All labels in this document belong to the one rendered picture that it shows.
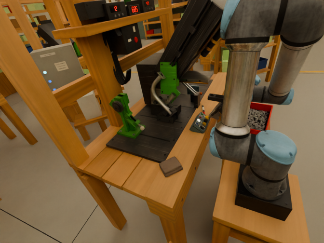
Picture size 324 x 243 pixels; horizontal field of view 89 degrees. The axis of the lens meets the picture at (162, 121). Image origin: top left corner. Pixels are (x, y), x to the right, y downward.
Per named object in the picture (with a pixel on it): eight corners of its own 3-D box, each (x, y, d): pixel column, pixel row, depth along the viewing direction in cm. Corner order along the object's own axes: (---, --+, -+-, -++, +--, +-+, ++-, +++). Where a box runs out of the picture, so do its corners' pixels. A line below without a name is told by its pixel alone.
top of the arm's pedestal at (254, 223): (295, 180, 78) (297, 175, 76) (308, 258, 56) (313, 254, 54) (223, 163, 92) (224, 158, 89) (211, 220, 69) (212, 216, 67)
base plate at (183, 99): (213, 81, 163) (213, 79, 162) (164, 165, 88) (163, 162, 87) (174, 79, 182) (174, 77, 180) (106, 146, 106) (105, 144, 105)
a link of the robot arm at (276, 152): (289, 185, 53) (303, 158, 45) (243, 172, 60) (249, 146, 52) (287, 158, 61) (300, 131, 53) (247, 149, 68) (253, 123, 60)
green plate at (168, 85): (180, 92, 116) (181, 61, 108) (175, 95, 109) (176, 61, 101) (165, 91, 121) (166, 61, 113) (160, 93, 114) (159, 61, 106)
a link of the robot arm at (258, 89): (263, 91, 68) (264, 81, 76) (234, 89, 74) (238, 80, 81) (259, 108, 73) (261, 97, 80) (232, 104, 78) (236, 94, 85)
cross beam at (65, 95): (164, 47, 177) (163, 38, 172) (56, 112, 88) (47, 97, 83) (160, 47, 179) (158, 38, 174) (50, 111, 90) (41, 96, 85)
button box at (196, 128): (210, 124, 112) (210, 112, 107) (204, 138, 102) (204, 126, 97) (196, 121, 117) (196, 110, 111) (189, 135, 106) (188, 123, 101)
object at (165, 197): (230, 86, 178) (231, 72, 169) (175, 224, 75) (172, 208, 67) (217, 85, 184) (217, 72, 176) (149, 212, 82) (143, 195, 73)
